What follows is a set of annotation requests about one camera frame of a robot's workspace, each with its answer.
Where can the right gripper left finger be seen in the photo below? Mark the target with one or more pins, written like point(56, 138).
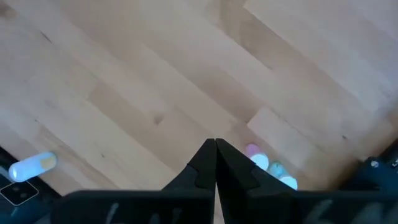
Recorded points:
point(202, 174)

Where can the pink medicine bottle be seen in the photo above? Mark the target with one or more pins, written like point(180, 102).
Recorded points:
point(259, 161)

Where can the black aluminium frame beam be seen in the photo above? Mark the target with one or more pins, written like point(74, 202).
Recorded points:
point(3, 155)

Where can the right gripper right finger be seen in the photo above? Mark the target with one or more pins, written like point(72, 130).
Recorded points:
point(233, 174)

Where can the pale green medicine bottle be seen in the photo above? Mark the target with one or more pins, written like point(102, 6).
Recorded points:
point(277, 170)

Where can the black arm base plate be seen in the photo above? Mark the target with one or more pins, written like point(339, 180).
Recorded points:
point(373, 175)

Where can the black table-level camera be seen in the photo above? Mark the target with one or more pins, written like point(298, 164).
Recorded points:
point(18, 193)

